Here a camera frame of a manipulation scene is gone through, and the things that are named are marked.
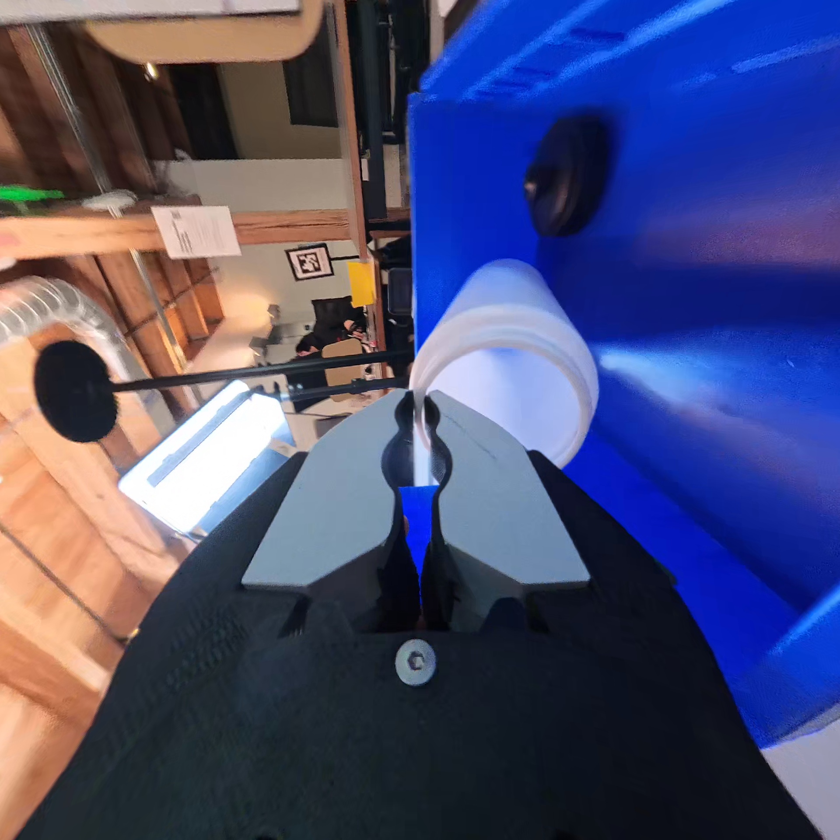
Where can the white paper sheet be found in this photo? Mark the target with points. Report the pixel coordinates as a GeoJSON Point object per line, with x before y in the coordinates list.
{"type": "Point", "coordinates": [197, 231]}

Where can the wooden pillar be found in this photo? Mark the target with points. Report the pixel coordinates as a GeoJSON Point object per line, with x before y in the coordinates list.
{"type": "Point", "coordinates": [295, 226]}

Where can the printed instruction board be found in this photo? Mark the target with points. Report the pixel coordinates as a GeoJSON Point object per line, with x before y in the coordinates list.
{"type": "Point", "coordinates": [197, 39]}

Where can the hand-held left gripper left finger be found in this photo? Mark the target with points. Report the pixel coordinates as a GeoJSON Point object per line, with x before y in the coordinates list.
{"type": "Point", "coordinates": [328, 525]}

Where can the black floor lamp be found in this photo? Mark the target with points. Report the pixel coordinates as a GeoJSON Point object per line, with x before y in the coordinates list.
{"type": "Point", "coordinates": [75, 390]}

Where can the studio light panel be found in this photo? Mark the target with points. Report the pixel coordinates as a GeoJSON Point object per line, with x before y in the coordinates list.
{"type": "Point", "coordinates": [197, 453]}

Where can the blue plastic bin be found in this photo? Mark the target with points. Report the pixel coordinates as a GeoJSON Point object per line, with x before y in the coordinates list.
{"type": "Point", "coordinates": [722, 394]}

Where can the black white fiducial tag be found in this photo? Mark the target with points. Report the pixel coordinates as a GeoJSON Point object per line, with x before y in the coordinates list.
{"type": "Point", "coordinates": [310, 262]}

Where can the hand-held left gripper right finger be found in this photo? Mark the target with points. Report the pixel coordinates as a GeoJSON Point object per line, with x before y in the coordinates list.
{"type": "Point", "coordinates": [505, 525]}

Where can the silver ventilation duct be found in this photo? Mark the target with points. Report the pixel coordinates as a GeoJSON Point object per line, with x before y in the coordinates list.
{"type": "Point", "coordinates": [59, 302]}

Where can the black light stand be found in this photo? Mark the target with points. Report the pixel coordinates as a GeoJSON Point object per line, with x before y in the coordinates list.
{"type": "Point", "coordinates": [328, 390]}

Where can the white plastic bottle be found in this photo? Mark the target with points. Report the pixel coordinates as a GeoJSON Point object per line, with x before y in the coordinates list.
{"type": "Point", "coordinates": [512, 387]}

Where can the yellow paper sheet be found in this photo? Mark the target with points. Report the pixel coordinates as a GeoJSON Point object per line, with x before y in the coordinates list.
{"type": "Point", "coordinates": [361, 283]}

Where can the black bottle lid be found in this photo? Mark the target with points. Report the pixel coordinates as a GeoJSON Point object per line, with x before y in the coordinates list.
{"type": "Point", "coordinates": [564, 177]}

